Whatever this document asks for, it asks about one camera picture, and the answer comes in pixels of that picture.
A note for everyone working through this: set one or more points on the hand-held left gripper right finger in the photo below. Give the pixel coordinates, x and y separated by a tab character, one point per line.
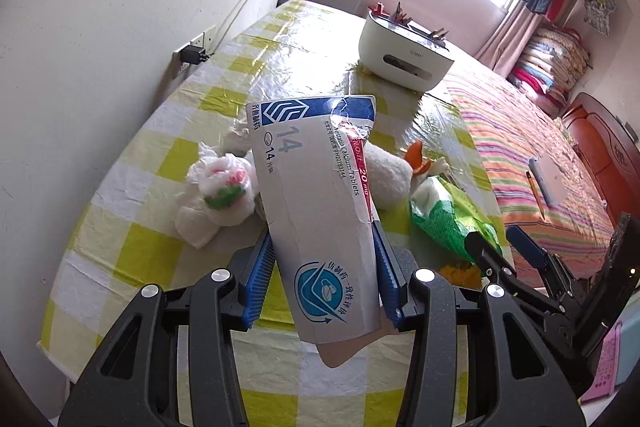
389	289

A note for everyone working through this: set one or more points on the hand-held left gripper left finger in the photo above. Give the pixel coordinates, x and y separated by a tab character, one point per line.
252	292

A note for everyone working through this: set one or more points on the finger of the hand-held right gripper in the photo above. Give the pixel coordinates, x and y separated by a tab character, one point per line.
495	272
532	257

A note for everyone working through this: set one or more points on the white plush toy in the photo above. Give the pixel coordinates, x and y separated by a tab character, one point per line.
385	177

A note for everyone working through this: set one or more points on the white blue medicine box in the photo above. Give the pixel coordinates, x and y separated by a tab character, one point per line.
310	187

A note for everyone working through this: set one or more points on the pen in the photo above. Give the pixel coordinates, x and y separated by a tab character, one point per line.
535	194

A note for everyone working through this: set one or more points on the pink plastic panel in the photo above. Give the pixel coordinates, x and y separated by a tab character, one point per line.
607	367

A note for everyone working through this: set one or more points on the green yellow plastic bag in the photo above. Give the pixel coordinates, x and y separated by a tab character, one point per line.
445	222

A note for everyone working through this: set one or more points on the grey notebook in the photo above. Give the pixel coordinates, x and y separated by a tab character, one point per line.
550	182

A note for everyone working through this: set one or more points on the crumpled white plastic bag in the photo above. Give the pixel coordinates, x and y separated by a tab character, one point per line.
220	192

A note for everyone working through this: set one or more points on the striped colourful blanket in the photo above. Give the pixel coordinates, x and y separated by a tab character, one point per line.
500	142

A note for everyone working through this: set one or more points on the wooden headboard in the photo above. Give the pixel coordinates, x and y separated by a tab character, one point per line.
600	142

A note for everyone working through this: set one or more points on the orange peel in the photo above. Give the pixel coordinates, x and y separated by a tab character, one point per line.
415	152

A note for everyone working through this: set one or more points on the yellow checkered tablecloth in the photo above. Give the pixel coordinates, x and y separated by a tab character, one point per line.
150	132

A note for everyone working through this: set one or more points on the stack of folded blankets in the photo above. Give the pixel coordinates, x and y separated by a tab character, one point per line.
550	67

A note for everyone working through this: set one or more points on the pink curtain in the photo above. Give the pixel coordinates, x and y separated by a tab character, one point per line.
510	37

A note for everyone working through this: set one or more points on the white desktop organizer box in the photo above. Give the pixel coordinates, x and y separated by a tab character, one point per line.
400	52

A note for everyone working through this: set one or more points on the grey brown stick packets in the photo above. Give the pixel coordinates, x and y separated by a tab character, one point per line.
437	34

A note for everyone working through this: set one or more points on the black power adapter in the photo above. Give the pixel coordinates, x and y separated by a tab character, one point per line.
194	55

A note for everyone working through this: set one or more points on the red stick packets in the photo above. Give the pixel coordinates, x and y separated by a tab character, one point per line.
400	14

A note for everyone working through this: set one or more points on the white wall socket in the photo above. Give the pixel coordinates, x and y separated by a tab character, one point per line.
202	39

